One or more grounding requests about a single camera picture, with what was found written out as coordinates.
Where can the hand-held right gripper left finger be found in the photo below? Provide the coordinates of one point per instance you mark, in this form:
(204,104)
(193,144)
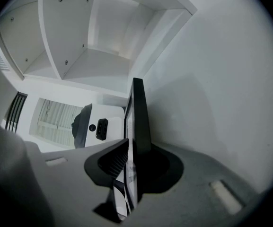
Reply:
(79,185)

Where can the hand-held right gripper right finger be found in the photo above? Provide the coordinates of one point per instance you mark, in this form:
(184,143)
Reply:
(186,197)

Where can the white desk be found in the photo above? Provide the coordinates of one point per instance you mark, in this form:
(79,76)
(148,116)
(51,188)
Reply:
(221,79)

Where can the louvred ceiling light panel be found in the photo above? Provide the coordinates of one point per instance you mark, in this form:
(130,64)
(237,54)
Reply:
(55,122)

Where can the white robot with dark lid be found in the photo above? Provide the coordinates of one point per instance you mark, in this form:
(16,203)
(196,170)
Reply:
(113,126)

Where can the black ceiling vent grille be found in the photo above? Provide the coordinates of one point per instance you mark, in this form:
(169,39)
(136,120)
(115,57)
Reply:
(15,112)

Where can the white shelf hutch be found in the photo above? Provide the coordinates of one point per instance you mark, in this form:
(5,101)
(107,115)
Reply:
(67,32)

